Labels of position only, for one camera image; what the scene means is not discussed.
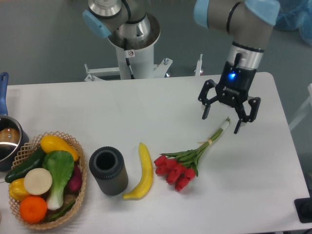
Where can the blue handled saucepan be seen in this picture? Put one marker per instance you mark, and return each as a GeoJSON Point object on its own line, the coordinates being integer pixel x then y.
{"type": "Point", "coordinates": [12, 135]}

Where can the black device at edge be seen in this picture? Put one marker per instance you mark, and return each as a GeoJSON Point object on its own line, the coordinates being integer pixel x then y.
{"type": "Point", "coordinates": [304, 209]}

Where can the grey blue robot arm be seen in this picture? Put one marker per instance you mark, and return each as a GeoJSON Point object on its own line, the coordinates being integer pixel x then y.
{"type": "Point", "coordinates": [250, 22]}

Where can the orange fruit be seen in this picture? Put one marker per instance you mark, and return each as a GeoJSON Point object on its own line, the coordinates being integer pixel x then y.
{"type": "Point", "coordinates": [33, 209]}

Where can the yellow squash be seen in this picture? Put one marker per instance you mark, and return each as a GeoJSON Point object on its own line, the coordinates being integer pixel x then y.
{"type": "Point", "coordinates": [51, 143]}

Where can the purple sweet potato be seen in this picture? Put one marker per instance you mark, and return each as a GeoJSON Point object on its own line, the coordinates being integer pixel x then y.
{"type": "Point", "coordinates": [75, 182]}

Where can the red tulip bouquet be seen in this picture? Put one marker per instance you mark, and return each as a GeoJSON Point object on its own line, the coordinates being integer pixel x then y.
{"type": "Point", "coordinates": [180, 168]}

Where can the yellow bell pepper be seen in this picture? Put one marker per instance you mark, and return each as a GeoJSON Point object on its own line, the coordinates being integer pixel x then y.
{"type": "Point", "coordinates": [17, 190]}

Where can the dark grey ribbed vase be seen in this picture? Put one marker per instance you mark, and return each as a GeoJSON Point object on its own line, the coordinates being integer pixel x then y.
{"type": "Point", "coordinates": [108, 168]}

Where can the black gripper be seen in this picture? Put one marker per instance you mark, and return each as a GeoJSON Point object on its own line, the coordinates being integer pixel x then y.
{"type": "Point", "coordinates": [235, 85]}

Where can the green chili pepper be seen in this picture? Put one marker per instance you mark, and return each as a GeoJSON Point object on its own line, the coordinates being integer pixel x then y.
{"type": "Point", "coordinates": [54, 215]}

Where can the green bok choy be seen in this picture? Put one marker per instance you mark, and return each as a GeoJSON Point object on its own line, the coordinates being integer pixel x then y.
{"type": "Point", "coordinates": [60, 165]}

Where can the blue plastic bag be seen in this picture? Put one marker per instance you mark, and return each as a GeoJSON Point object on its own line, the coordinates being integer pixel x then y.
{"type": "Point", "coordinates": [296, 15]}

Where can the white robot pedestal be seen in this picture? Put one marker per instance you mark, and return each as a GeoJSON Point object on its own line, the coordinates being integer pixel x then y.
{"type": "Point", "coordinates": [134, 45]}

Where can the woven wicker basket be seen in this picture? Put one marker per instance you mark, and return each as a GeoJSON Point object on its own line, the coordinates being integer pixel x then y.
{"type": "Point", "coordinates": [76, 197]}

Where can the green cucumber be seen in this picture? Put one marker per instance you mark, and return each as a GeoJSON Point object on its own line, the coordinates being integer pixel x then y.
{"type": "Point", "coordinates": [35, 160]}

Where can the round cream bun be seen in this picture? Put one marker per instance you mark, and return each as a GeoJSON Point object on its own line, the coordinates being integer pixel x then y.
{"type": "Point", "coordinates": [38, 181]}

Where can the yellow plastic banana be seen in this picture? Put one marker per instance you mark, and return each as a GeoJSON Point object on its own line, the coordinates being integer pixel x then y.
{"type": "Point", "coordinates": [147, 175]}

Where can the white frame at right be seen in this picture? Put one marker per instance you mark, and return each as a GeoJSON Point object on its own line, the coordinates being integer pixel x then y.
{"type": "Point", "coordinates": [302, 111]}

